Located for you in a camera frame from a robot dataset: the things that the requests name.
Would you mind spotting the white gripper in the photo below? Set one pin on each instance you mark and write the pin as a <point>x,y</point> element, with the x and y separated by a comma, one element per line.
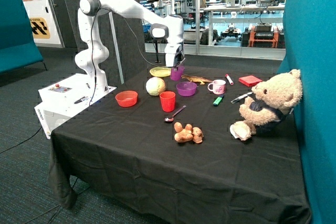
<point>174,55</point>

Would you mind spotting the purple plastic cup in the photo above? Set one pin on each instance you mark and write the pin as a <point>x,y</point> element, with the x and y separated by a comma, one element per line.
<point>176,76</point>

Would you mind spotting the red plastic cup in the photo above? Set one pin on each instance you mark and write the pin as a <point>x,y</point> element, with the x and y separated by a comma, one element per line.
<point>167,99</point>

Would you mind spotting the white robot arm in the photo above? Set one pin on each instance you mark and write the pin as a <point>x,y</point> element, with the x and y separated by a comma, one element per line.
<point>95,14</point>

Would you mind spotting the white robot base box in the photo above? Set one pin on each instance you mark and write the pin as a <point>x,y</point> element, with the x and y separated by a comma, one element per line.
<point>58,99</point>

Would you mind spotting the toy lizard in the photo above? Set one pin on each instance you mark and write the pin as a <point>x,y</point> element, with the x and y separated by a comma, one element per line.
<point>195,79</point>

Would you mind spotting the yellow-green plastic plate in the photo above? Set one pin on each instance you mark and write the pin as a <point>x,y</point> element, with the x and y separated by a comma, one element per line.
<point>160,72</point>

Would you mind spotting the black microphone stand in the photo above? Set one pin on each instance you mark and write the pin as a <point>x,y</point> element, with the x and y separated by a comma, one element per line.
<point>155,44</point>

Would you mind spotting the purple plastic bowl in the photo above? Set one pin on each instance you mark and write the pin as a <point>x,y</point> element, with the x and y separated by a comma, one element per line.
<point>186,88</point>

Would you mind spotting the toy cabbage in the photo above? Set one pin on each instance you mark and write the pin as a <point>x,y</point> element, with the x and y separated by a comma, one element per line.
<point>155,86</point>

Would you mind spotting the pink white mug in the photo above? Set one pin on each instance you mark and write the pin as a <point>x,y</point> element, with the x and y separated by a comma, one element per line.
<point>217,87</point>

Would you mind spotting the green highlighter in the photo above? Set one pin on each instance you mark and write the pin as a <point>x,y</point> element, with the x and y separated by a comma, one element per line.
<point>218,100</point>

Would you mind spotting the metal spoon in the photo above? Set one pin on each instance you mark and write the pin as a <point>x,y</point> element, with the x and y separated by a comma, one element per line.
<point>171,119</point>

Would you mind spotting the red whiteboard marker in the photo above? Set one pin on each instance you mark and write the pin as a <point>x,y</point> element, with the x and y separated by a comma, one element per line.
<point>229,79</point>

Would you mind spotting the red plastic bowl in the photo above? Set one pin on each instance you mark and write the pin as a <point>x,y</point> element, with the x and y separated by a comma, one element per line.
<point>127,98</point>

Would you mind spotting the metal knife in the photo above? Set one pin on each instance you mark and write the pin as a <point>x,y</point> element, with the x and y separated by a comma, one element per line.
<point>241,97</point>

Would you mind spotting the small brown plush toy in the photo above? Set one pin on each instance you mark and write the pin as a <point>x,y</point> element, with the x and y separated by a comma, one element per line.
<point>188,133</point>

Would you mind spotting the red box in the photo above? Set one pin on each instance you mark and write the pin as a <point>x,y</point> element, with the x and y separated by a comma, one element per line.
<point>249,81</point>

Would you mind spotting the black tablecloth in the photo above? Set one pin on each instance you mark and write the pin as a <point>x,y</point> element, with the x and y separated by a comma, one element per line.
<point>130,154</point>

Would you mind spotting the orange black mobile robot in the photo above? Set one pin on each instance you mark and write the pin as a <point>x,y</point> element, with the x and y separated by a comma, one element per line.
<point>266,35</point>

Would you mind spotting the black pen on base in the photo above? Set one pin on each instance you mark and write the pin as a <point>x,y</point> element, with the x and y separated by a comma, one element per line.
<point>83,99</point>

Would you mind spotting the large beige teddy bear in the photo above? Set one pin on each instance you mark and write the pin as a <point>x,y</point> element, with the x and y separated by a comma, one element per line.
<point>272,102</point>

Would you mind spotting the yellow black sign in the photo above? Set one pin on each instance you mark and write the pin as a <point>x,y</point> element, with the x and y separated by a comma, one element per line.
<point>39,28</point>

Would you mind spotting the teal partition panel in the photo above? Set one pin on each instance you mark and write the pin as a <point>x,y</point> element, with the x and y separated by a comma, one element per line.
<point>309,27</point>

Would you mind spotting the teal sofa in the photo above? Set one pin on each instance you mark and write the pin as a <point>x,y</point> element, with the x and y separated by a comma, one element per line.
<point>18,48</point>

